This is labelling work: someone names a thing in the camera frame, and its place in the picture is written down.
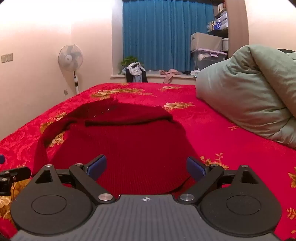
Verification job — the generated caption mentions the red floral blanket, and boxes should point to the red floral blanket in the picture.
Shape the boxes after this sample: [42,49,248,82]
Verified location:
[0,82,296,241]

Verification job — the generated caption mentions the pink cloth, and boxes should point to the pink cloth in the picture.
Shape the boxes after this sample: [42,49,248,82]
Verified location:
[159,69,181,84]

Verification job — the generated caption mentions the stack of white packets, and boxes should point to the stack of white packets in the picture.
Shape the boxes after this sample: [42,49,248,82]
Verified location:
[214,11,229,30]

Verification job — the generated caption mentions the blue curtain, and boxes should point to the blue curtain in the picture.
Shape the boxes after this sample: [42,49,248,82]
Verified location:
[122,0,215,73]

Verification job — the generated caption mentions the green potted plant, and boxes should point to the green potted plant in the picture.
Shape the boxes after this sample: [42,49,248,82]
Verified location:
[120,56,139,75]

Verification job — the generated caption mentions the clear bin with purple lid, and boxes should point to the clear bin with purple lid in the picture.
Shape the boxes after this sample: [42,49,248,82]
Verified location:
[191,49,228,71]

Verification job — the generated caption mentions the dark bag with white cloth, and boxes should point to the dark bag with white cloth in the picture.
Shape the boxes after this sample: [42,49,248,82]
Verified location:
[125,61,148,83]

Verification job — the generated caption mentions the white pillow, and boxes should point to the white pillow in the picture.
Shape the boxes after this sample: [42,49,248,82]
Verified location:
[195,44,296,149]

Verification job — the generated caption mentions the dark red knit sweater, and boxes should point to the dark red knit sweater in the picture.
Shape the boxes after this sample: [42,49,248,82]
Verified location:
[31,98,201,195]

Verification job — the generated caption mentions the white standing fan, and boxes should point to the white standing fan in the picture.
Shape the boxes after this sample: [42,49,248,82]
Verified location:
[58,44,84,94]

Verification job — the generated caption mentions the grey storage box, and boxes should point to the grey storage box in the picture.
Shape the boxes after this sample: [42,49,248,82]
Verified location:
[191,32,223,52]

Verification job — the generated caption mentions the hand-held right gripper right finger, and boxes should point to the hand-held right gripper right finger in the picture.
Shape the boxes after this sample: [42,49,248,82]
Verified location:
[178,156,264,205]

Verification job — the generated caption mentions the dark and white cloth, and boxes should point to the dark and white cloth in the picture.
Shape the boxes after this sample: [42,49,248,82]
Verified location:
[183,69,201,78]

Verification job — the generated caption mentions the dark wall shelf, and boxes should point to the dark wall shelf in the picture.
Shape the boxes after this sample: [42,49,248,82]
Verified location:
[207,0,229,52]

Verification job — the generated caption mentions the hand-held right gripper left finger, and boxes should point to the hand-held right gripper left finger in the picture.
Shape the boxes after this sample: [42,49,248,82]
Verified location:
[32,155,116,205]

